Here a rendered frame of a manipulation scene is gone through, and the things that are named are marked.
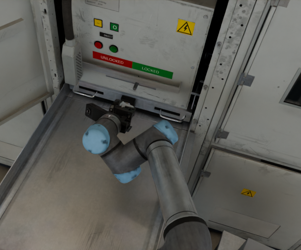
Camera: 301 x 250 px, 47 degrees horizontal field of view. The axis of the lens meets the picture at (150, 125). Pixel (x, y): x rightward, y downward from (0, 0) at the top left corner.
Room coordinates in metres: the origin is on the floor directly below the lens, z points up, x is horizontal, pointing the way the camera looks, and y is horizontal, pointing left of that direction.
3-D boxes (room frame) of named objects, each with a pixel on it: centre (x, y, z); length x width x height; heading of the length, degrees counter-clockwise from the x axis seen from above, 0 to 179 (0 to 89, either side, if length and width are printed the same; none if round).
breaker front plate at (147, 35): (0.99, 0.11, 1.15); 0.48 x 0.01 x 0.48; 81
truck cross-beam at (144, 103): (1.01, 0.10, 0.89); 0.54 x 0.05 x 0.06; 81
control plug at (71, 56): (0.96, 0.32, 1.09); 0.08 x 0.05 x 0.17; 171
